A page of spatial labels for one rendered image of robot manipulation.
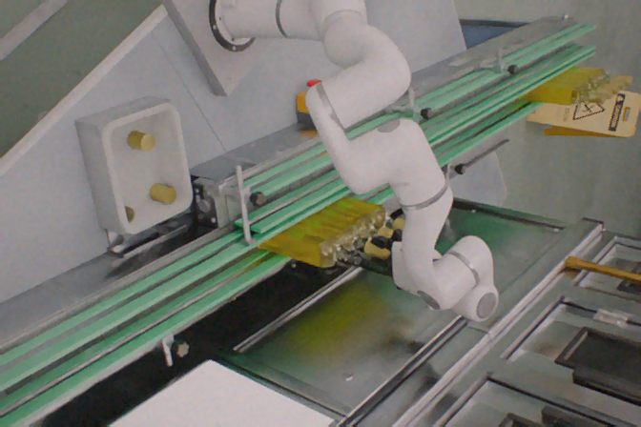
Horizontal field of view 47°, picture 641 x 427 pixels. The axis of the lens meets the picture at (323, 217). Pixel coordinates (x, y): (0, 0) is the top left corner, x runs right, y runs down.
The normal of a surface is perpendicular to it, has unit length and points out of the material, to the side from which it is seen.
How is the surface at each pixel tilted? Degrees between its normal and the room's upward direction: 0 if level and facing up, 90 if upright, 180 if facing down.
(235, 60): 4
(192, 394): 90
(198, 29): 4
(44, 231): 0
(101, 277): 90
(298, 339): 90
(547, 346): 90
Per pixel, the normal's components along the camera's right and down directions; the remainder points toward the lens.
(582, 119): -0.37, -0.11
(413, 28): 0.77, 0.21
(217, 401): -0.08, -0.90
